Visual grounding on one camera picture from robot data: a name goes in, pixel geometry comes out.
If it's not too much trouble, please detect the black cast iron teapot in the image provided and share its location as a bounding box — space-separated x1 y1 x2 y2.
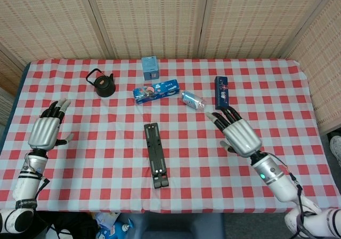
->
85 68 116 98

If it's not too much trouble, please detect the dark blue rectangular box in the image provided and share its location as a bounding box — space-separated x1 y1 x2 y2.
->
214 76 231 110

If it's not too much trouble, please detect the blue cartoon bottle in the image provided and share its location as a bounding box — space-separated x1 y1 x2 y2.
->
95 221 132 239

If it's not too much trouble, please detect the bamboo folding screen panel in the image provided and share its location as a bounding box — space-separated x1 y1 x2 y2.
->
82 0 214 60
0 43 27 95
279 0 341 133
0 0 112 63
198 0 341 60

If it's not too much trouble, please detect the light blue plastic package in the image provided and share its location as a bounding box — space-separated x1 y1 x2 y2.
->
93 210 122 228

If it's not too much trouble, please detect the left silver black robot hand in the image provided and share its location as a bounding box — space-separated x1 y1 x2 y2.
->
28 98 75 151

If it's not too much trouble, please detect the clear bottle with blue label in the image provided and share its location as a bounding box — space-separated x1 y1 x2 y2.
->
181 90 207 110

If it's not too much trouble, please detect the red white checkered tablecloth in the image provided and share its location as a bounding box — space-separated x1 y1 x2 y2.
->
0 58 337 214

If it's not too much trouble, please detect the blue Oreo cookie box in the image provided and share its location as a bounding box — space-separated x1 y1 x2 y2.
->
133 79 179 105

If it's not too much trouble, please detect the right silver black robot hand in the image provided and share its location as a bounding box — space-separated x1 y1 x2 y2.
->
204 106 263 158

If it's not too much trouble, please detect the black bag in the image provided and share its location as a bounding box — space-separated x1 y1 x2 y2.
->
34 211 99 239

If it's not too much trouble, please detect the light blue cube box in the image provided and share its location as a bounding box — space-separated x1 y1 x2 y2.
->
141 55 160 81

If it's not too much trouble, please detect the black folding laptop stand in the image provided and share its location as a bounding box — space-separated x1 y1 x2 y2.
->
143 122 169 189

